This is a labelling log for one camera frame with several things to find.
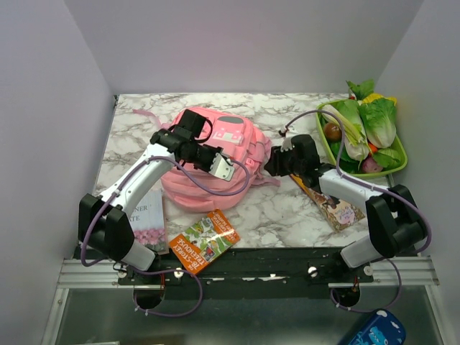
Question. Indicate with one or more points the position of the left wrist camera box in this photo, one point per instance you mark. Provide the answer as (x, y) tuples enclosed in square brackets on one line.
[(222, 167)]

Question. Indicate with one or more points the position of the brown round fruit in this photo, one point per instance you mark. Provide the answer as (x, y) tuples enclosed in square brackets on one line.
[(332, 132)]

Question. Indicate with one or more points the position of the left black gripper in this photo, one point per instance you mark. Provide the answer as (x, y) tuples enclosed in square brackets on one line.
[(213, 151)]

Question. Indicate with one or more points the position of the pink student backpack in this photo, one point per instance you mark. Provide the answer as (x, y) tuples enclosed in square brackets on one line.
[(242, 142)]

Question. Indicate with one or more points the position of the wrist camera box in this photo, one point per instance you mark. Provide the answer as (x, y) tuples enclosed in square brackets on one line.
[(286, 145), (222, 167)]

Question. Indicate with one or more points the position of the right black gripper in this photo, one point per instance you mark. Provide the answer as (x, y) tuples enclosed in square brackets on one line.
[(273, 164)]

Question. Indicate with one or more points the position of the blue dinosaur pencil case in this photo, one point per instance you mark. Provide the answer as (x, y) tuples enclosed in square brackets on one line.
[(380, 327)]

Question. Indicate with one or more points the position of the green lettuce head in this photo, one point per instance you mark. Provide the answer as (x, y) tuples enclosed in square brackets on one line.
[(379, 120)]

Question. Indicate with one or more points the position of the green vegetable tray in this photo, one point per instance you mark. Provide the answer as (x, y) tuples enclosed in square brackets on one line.
[(393, 158)]

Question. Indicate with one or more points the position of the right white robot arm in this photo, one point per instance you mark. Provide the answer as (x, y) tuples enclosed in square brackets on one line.
[(394, 221)]

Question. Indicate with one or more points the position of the black mounting rail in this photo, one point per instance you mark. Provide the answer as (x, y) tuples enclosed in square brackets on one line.
[(239, 274)]

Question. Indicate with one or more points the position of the orange Treehouse book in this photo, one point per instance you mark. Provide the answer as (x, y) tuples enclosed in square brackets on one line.
[(204, 241)]

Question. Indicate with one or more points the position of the Designer Fate flower book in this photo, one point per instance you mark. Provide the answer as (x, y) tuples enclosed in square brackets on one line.
[(148, 222)]

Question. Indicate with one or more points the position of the purple pink radish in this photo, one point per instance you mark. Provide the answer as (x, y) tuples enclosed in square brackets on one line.
[(369, 165)]

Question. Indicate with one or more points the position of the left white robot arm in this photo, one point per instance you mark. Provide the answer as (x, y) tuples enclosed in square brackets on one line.
[(103, 220)]

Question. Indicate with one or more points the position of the brown illustrated notebook packet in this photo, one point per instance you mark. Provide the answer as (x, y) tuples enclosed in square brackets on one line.
[(339, 214)]

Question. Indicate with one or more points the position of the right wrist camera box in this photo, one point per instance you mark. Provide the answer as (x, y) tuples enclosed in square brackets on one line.
[(286, 145)]

